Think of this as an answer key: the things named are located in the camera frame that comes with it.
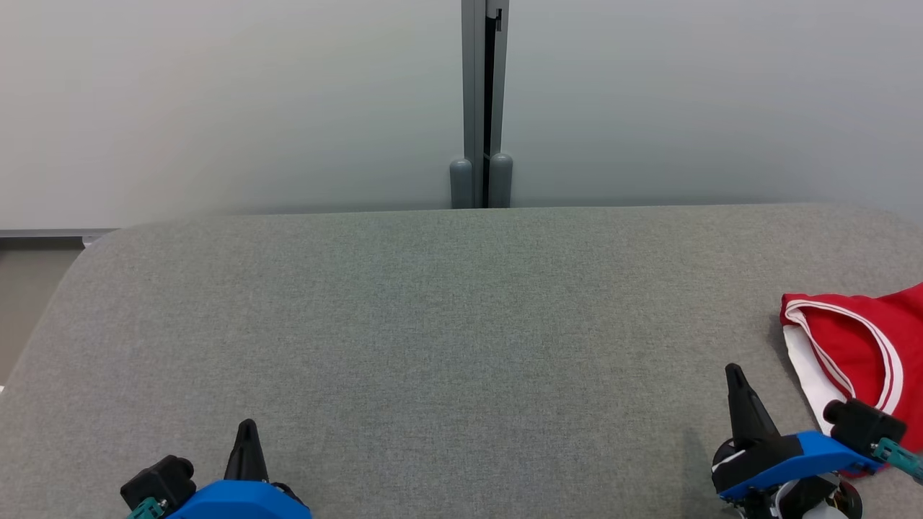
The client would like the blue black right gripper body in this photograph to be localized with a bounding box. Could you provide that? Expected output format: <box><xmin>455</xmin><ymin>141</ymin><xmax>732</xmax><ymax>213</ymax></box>
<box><xmin>711</xmin><ymin>430</ymin><xmax>885</xmax><ymax>502</ymax></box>

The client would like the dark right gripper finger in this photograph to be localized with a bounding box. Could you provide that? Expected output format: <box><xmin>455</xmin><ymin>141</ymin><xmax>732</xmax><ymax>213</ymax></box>
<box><xmin>724</xmin><ymin>363</ymin><xmax>780</xmax><ymax>448</ymax></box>

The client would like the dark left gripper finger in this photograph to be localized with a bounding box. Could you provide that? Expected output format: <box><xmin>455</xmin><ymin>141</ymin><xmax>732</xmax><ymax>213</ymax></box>
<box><xmin>223</xmin><ymin>418</ymin><xmax>270</xmax><ymax>483</ymax></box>

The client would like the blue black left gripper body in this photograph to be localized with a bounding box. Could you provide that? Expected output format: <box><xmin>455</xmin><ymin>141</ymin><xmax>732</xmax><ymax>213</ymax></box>
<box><xmin>165</xmin><ymin>479</ymin><xmax>313</xmax><ymax>519</ymax></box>

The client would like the red white t-shirt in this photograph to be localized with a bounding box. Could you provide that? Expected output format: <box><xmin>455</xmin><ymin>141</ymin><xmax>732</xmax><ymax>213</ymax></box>
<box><xmin>778</xmin><ymin>282</ymin><xmax>923</xmax><ymax>478</ymax></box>

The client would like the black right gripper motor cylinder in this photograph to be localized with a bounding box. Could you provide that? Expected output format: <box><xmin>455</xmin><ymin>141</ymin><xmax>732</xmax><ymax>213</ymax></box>
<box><xmin>829</xmin><ymin>479</ymin><xmax>865</xmax><ymax>517</ymax></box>

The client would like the grey baseboard strip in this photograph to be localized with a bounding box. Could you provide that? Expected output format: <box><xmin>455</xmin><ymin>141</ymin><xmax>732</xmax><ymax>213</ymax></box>
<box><xmin>0</xmin><ymin>228</ymin><xmax>120</xmax><ymax>249</ymax></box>

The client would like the grey cylindrical bumper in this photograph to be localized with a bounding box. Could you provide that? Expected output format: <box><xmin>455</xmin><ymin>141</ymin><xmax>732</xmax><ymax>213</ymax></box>
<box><xmin>487</xmin><ymin>152</ymin><xmax>514</xmax><ymax>209</ymax></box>
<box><xmin>449</xmin><ymin>158</ymin><xmax>475</xmax><ymax>210</ymax></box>

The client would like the teal right camera connector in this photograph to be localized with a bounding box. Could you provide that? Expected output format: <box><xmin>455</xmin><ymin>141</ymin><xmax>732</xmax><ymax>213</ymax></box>
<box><xmin>870</xmin><ymin>438</ymin><xmax>923</xmax><ymax>485</ymax></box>

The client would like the grey partition post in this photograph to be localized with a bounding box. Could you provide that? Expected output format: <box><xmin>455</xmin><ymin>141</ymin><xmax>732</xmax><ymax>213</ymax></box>
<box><xmin>461</xmin><ymin>0</ymin><xmax>511</xmax><ymax>210</ymax></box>

